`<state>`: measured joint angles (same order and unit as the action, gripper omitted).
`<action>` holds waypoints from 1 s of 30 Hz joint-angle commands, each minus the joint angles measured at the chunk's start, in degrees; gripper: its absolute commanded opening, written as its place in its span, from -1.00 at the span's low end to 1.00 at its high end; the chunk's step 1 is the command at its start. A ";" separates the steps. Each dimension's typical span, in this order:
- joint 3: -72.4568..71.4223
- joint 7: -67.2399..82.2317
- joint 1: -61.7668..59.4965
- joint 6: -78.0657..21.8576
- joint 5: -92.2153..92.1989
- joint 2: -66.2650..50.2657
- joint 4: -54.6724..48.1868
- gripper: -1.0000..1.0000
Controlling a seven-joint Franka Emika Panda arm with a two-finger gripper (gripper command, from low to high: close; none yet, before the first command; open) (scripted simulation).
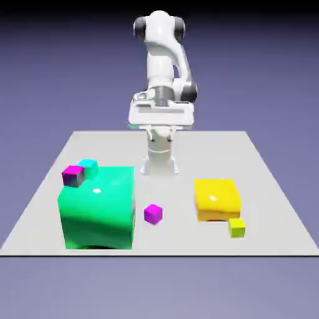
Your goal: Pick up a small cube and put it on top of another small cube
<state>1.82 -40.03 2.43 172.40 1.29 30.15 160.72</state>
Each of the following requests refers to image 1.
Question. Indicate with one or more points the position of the small purple cube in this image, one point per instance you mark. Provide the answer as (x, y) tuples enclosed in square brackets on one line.
[(153, 214)]

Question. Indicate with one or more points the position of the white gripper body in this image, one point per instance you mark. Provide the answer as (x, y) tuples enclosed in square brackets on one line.
[(160, 116)]

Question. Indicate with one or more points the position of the small cyan cube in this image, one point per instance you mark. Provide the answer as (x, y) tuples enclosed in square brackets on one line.
[(91, 165)]

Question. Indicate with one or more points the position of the large green box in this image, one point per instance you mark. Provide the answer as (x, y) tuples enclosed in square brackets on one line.
[(99, 209)]

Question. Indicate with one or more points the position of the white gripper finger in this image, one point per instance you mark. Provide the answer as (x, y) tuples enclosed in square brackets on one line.
[(150, 135), (170, 135)]

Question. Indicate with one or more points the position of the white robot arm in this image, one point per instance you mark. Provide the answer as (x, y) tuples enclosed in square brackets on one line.
[(162, 49)]

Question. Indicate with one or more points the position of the small yellow-green cube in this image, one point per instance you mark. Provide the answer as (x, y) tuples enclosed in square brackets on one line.
[(236, 228)]

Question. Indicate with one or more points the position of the small magenta cube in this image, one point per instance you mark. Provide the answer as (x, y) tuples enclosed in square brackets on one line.
[(72, 175)]

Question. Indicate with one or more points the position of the large yellow box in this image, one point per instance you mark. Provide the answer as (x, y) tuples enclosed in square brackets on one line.
[(215, 197)]

